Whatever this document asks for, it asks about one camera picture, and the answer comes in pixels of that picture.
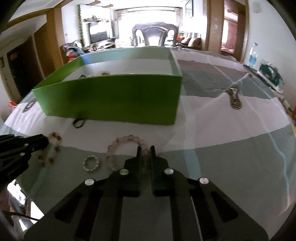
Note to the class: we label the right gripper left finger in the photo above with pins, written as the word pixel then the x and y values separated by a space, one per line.
pixel 92 211

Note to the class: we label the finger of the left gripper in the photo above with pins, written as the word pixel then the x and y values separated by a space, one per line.
pixel 12 143

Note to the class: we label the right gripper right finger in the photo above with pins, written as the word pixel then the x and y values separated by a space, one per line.
pixel 199 209

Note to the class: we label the plaid tablecloth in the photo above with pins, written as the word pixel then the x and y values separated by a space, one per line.
pixel 230 128

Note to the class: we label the chair with clothes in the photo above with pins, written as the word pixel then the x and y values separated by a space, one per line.
pixel 74 49

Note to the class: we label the flat screen television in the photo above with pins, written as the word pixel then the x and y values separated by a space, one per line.
pixel 97 33

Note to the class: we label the green cardboard box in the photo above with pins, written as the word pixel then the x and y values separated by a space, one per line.
pixel 144 87

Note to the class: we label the green ivy garland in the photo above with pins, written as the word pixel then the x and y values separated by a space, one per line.
pixel 80 26

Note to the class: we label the green tissue pack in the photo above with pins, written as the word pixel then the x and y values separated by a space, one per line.
pixel 270 74

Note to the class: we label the plastic water bottle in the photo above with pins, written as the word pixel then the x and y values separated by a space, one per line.
pixel 253 56

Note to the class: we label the dark wooden chair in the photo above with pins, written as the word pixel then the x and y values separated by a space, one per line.
pixel 158 30

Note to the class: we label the framed wall picture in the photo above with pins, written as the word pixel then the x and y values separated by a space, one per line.
pixel 189 9

